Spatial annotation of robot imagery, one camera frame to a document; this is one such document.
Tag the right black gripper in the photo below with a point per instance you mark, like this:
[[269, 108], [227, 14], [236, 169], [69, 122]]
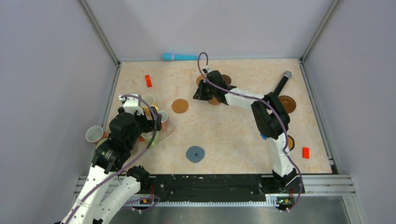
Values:
[[199, 94]]

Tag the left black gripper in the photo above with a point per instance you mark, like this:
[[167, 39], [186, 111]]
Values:
[[154, 124]]

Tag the light wooden coaster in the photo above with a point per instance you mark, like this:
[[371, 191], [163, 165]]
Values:
[[214, 101], [180, 105]]

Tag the woven rattan coaster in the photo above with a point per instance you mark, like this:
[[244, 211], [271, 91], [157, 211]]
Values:
[[199, 79]]

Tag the dark wooden coaster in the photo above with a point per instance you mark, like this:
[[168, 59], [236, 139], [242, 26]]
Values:
[[226, 79]]

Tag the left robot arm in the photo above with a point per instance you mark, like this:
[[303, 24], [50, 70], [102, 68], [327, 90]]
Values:
[[109, 183]]

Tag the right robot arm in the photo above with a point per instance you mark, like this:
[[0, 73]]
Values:
[[270, 117]]

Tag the grey silicone coaster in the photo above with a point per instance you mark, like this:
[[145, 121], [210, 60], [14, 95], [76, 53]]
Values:
[[195, 154]]

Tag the brown grooved coaster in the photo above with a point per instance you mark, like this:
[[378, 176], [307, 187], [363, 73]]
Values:
[[288, 103]]

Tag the brown paw print coaster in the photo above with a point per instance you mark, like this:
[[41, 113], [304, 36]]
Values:
[[291, 143]]

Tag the light green mug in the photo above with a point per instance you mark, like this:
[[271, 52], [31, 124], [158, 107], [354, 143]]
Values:
[[151, 137]]

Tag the pink printed mug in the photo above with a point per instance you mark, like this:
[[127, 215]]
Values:
[[164, 119]]

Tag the pale green mug off table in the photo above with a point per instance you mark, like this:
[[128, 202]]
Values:
[[101, 142]]

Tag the red block near cups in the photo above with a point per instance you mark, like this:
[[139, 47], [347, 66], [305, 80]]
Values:
[[148, 81]]

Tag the turquoise microphone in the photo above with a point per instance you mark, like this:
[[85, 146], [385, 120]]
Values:
[[178, 57]]

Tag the black microphone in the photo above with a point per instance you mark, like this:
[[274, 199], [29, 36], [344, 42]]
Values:
[[286, 76]]

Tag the red block at right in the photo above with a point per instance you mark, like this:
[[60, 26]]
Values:
[[306, 152]]

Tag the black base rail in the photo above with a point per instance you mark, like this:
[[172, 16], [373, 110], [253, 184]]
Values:
[[219, 191]]

